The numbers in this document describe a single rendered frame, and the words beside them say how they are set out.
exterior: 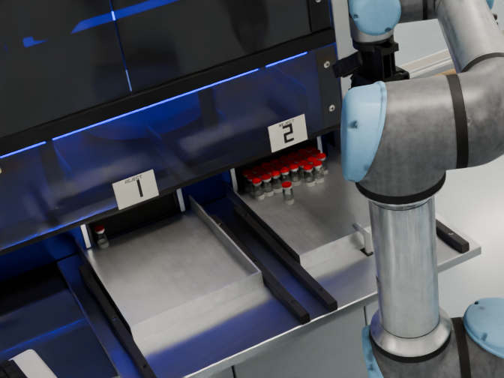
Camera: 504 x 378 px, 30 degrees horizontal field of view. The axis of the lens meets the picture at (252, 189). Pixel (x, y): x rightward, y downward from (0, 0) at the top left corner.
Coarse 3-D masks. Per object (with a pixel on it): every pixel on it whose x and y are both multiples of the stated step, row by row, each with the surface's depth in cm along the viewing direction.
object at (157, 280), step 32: (160, 224) 198; (192, 224) 196; (96, 256) 191; (128, 256) 189; (160, 256) 187; (192, 256) 186; (224, 256) 184; (128, 288) 180; (160, 288) 178; (192, 288) 177; (224, 288) 170; (256, 288) 174; (128, 320) 166; (160, 320) 167
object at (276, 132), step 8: (288, 120) 193; (296, 120) 194; (304, 120) 195; (272, 128) 192; (280, 128) 193; (288, 128) 194; (296, 128) 195; (304, 128) 196; (272, 136) 193; (280, 136) 194; (288, 136) 195; (296, 136) 196; (304, 136) 197; (272, 144) 194; (280, 144) 195; (288, 144) 196
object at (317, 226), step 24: (336, 168) 207; (240, 192) 204; (312, 192) 200; (336, 192) 198; (264, 216) 194; (288, 216) 193; (312, 216) 192; (336, 216) 190; (360, 216) 189; (288, 240) 186; (312, 240) 184; (336, 240) 178; (360, 240) 180; (312, 264) 177
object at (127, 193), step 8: (136, 176) 183; (144, 176) 183; (152, 176) 184; (112, 184) 181; (120, 184) 182; (128, 184) 183; (136, 184) 183; (144, 184) 184; (152, 184) 185; (120, 192) 183; (128, 192) 183; (136, 192) 184; (144, 192) 185; (152, 192) 186; (120, 200) 183; (128, 200) 184; (136, 200) 185; (120, 208) 184
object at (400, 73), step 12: (360, 48) 160; (372, 48) 159; (384, 48) 157; (396, 48) 158; (372, 60) 162; (384, 60) 161; (360, 72) 165; (372, 72) 163; (384, 72) 162; (396, 72) 162; (408, 72) 162; (360, 84) 164
